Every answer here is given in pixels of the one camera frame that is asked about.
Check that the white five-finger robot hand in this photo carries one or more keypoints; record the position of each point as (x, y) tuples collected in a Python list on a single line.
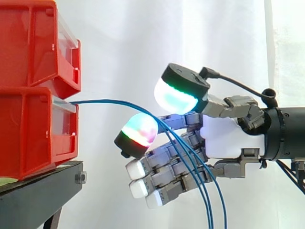
[(221, 140)]

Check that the black metal stand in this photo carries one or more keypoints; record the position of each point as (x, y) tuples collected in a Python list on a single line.
[(35, 190)]

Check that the red plastic bin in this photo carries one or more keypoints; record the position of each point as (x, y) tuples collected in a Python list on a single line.
[(26, 133), (26, 40)]

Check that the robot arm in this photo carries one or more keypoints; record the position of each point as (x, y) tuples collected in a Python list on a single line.
[(286, 133)]

